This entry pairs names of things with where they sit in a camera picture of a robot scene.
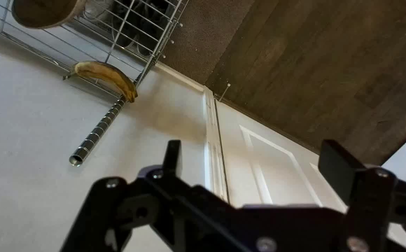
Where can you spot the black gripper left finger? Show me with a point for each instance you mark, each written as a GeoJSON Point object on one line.
{"type": "Point", "coordinates": [119, 211]}

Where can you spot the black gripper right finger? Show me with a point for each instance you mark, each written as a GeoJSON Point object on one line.
{"type": "Point", "coordinates": [375, 205]}

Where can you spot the white panelled door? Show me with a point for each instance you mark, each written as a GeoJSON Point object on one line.
{"type": "Point", "coordinates": [277, 163]}

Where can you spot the ripe yellow banana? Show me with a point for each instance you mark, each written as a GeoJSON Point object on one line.
{"type": "Point", "coordinates": [109, 75]}

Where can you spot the thin metal door stop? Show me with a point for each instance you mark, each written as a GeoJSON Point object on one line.
{"type": "Point", "coordinates": [224, 92]}

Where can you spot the brown wooden bowl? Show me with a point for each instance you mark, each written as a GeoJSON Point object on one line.
{"type": "Point", "coordinates": [43, 10]}

